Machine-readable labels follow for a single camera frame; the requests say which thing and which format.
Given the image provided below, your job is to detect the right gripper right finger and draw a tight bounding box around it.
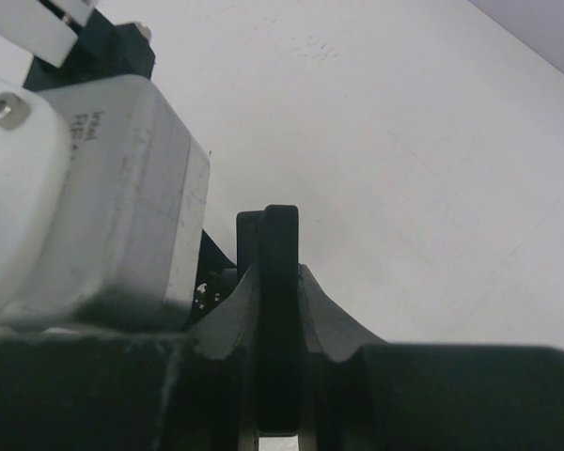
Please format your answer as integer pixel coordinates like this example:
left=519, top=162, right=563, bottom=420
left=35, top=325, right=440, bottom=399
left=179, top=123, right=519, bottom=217
left=298, top=267, right=564, bottom=450

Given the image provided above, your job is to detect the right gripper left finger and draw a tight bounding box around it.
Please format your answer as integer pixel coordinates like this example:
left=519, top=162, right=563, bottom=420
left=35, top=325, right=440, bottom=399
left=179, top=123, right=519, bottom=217
left=0, top=270, right=259, bottom=450

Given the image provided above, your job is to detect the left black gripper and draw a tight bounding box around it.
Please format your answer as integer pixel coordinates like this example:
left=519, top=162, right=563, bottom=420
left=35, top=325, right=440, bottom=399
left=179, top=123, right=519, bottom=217
left=23, top=10, right=156, bottom=92

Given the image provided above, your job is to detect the black round-base phone stand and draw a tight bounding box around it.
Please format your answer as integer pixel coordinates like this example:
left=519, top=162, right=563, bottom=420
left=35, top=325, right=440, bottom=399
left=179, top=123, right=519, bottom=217
left=236, top=205, right=303, bottom=437

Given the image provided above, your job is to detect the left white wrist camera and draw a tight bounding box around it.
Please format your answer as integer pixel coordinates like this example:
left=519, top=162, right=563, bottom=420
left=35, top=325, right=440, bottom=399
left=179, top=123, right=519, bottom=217
left=0, top=0, right=212, bottom=330

